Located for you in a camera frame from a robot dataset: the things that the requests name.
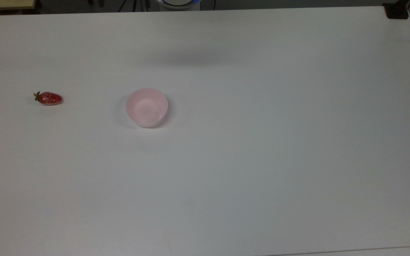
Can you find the red strawberry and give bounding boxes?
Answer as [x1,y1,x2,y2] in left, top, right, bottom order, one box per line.
[33,91,63,106]

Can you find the pink plastic bowl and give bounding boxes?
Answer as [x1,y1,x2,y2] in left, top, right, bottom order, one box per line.
[126,88,169,128]

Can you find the black stand legs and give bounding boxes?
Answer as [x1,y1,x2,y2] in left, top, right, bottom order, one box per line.
[117,0,149,12]

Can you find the white adjoining table edge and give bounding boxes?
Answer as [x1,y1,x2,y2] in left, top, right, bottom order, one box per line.
[269,246,410,256]

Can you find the black table clamp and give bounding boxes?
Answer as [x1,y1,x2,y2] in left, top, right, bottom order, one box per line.
[383,2,410,20]

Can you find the light wooden furniture panel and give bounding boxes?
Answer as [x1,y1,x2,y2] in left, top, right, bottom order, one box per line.
[0,0,36,11]

